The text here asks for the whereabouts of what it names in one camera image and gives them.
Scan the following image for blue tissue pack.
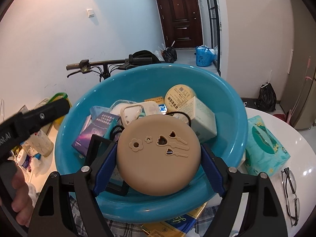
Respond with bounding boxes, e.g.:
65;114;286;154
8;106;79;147
89;105;109;120

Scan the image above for black rectangular tray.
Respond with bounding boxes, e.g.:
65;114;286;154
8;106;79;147
85;134;130;196

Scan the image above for round beige silicone case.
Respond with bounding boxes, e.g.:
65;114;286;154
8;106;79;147
116;115;201;196

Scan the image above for round yellow cream jar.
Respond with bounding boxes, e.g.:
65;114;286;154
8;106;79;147
165;84;196;112

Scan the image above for person's left hand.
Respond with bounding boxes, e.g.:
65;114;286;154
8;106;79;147
11;168;34;227

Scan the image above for white floral Debo cup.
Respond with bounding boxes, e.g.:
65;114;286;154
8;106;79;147
26;130;54;157

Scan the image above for yellow box green rim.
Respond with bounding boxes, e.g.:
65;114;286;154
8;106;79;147
48;93;72;130

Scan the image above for white blue cream jar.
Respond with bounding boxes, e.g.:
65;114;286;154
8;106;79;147
17;149;31;170

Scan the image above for blue plaid shirt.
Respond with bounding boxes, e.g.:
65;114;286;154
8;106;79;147
69;197;223;237

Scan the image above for green tissue pack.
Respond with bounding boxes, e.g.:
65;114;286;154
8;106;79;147
244;116;290;177

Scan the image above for purple box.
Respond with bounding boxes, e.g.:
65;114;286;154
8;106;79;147
71;111;122;157

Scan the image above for gold cigarette box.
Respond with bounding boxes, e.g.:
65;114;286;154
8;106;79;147
140;202;207;237

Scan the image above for blue plastic basin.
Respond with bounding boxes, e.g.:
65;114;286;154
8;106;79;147
55;64;247;224

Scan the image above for white green box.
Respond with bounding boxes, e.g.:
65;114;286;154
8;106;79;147
178;96;217;143

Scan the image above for black garbage bag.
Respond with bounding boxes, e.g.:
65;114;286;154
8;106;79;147
255;82;277;112

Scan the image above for beige refrigerator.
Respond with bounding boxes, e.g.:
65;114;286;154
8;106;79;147
280;0;315;130

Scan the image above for black backpack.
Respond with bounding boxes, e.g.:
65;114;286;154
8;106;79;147
132;50;161;66

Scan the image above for black bags by door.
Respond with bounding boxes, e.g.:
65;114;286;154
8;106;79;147
161;46;178;63

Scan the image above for blue plastic bag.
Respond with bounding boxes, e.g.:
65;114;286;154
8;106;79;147
196;45;216;67

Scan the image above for dark red entrance door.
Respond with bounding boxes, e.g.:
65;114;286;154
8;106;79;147
156;0;203;48

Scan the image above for black glass sliding door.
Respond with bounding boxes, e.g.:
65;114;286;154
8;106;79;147
207;0;221;76

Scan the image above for black frame eyeglasses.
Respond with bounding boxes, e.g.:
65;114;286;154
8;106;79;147
281;167;300;227

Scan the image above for bicycle handlebar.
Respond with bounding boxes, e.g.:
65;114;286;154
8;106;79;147
66;55;153;81

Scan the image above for white light switch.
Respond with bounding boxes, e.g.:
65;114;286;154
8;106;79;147
86;9;95;18

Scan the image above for black hair tie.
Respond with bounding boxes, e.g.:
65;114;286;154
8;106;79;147
165;111;193;126

